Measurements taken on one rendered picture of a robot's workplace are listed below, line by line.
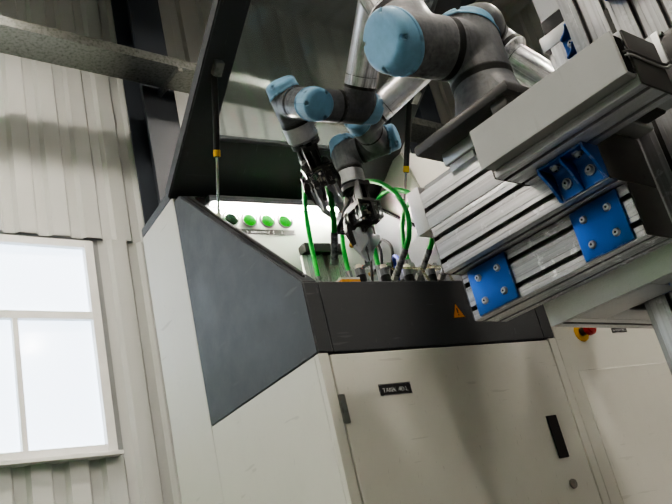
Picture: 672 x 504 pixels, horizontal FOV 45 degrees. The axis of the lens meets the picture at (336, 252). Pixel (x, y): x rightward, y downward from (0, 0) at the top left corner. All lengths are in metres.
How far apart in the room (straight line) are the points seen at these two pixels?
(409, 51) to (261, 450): 0.98
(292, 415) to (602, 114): 0.94
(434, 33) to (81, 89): 5.95
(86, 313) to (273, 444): 4.45
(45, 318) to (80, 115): 1.86
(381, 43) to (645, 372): 1.25
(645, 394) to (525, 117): 1.22
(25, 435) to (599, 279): 4.79
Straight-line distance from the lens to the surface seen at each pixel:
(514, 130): 1.24
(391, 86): 2.08
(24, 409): 5.85
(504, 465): 1.88
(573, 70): 1.20
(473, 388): 1.89
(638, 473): 2.18
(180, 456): 2.39
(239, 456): 2.04
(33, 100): 7.05
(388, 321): 1.81
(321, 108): 1.80
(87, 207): 6.65
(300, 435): 1.77
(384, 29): 1.47
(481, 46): 1.53
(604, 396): 2.18
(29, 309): 6.15
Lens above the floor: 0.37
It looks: 21 degrees up
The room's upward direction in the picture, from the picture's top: 14 degrees counter-clockwise
